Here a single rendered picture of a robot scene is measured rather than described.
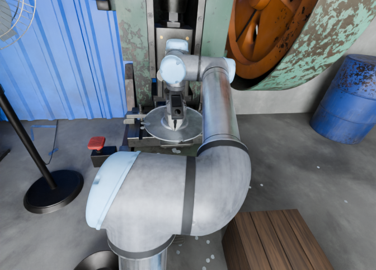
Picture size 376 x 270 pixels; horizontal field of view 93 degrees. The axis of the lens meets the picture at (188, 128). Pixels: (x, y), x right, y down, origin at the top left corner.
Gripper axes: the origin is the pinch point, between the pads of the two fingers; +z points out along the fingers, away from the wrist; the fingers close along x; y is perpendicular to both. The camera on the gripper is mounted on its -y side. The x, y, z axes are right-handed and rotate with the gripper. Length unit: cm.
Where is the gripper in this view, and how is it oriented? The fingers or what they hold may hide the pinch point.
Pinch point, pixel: (174, 129)
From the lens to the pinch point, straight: 79.3
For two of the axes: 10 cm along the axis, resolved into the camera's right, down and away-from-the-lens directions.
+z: -0.7, 8.1, 5.9
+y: -1.6, -5.9, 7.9
